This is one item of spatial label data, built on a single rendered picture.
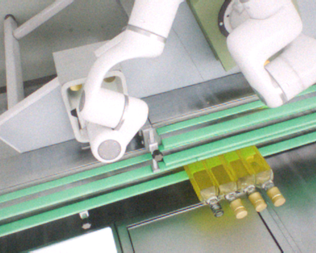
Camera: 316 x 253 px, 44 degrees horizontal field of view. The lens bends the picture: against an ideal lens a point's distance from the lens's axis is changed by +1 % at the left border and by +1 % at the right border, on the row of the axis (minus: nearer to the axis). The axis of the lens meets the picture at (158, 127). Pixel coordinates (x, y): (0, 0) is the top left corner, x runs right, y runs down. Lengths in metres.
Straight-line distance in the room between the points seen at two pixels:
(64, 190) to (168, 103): 0.41
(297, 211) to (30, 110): 0.89
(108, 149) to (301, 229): 0.73
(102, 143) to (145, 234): 0.50
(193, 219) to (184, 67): 0.48
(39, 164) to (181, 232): 0.48
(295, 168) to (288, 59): 0.65
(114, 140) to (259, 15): 0.39
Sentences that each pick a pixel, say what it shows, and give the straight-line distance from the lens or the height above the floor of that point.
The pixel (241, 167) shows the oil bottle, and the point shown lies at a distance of 1.18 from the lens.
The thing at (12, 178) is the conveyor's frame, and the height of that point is 0.85.
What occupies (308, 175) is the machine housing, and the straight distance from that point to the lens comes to 1.45.
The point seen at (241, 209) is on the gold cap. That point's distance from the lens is 1.11.
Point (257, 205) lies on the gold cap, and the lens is 1.12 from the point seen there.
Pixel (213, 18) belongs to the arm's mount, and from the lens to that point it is 1.07.
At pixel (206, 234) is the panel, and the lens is 1.22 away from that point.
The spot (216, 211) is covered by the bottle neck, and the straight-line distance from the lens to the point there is 1.10.
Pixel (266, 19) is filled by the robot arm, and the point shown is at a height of 1.06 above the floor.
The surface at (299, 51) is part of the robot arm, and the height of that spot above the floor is 1.09.
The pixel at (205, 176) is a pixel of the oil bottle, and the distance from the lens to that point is 1.15.
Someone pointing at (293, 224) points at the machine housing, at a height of 1.16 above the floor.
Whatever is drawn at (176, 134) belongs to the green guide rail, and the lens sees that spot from 1.12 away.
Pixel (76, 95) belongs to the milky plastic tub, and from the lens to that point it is 1.14.
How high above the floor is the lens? 1.68
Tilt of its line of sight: 44 degrees down
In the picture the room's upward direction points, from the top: 155 degrees clockwise
